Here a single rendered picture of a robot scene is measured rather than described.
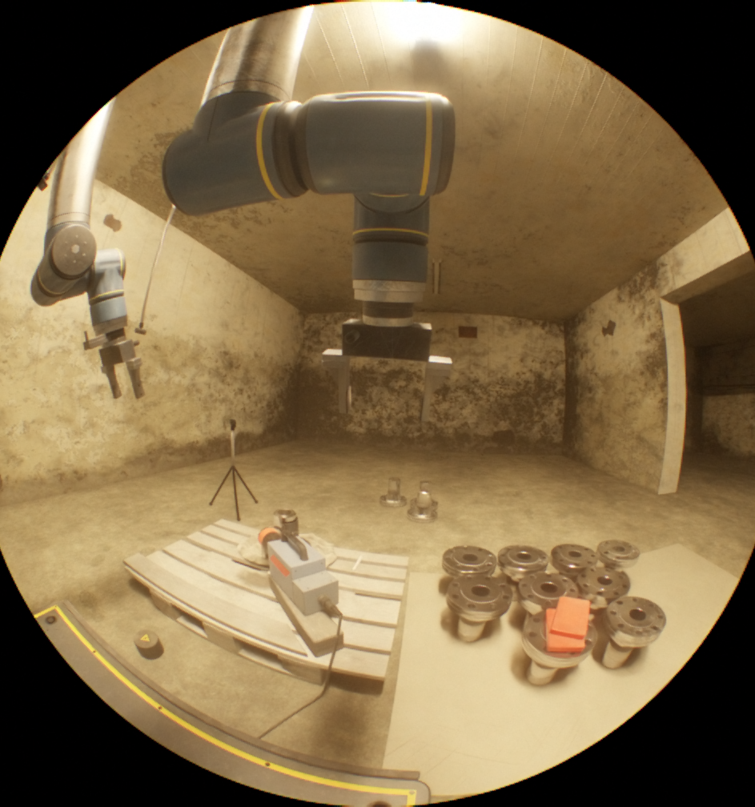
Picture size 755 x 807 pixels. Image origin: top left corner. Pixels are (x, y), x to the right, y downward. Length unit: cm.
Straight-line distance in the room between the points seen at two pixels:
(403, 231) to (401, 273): 6
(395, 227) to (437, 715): 119
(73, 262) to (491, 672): 156
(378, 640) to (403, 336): 96
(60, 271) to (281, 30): 48
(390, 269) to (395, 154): 17
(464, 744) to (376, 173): 117
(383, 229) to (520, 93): 204
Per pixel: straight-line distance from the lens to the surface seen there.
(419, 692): 112
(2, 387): 295
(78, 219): 67
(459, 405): 600
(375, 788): 61
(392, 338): 41
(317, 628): 100
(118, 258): 86
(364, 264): 39
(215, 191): 31
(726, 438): 970
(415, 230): 39
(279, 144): 27
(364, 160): 25
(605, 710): 125
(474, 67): 219
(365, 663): 102
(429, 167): 26
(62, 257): 62
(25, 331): 300
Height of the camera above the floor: 95
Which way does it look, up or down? level
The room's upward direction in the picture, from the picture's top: 3 degrees clockwise
